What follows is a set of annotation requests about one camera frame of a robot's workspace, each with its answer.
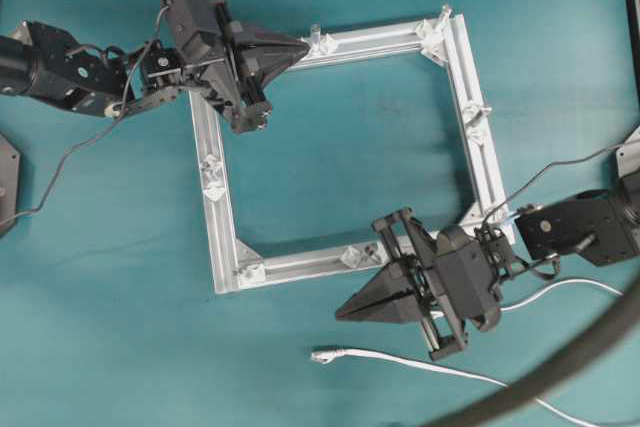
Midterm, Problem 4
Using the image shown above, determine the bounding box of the thick black hose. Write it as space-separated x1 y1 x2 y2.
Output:
439 281 640 427

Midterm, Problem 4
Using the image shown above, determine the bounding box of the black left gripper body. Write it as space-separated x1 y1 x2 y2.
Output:
163 0 272 134

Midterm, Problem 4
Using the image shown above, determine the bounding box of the white cable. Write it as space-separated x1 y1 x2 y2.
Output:
309 276 625 427

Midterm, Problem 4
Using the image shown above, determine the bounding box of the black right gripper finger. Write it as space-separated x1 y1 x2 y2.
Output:
340 256 425 310
335 297 429 324

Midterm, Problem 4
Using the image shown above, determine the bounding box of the clear pin bottom middle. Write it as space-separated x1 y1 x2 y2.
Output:
340 243 386 269

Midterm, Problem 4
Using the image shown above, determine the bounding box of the clear pin left middle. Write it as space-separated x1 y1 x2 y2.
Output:
200 155 226 202

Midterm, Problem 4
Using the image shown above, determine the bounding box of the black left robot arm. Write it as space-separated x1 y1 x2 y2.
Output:
1 0 310 134

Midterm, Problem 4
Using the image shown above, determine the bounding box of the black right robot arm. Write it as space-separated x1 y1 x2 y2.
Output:
335 132 639 360

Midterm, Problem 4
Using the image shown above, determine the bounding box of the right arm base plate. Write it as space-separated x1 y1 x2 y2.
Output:
616 126 640 178

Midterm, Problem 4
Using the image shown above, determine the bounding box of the silver aluminium extrusion frame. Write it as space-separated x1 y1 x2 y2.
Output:
189 6 508 294

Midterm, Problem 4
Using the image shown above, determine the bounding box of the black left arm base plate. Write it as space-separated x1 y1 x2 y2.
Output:
0 136 21 236

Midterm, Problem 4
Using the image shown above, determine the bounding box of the clear pin top right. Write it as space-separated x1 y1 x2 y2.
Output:
414 4 452 51

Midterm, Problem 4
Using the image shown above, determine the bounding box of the clear pin right middle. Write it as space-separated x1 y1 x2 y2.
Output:
462 102 492 145

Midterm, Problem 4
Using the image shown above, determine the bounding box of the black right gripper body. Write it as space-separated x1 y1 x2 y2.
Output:
372 208 515 361

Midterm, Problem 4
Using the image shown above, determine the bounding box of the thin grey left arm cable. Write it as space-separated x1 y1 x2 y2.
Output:
0 5 174 228

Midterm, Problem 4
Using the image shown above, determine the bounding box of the clear pin top middle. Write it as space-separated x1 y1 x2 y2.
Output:
309 24 337 55

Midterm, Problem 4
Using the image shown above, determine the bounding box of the clear pin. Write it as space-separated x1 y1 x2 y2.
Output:
236 263 266 289
200 155 226 202
414 4 452 51
462 102 492 145
309 24 337 55
340 243 386 269

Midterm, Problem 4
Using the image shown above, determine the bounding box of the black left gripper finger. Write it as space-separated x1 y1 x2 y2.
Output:
230 20 310 60
239 49 308 97

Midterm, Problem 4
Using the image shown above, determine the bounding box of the clear pin bottom left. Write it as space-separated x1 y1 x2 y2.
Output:
236 263 266 289

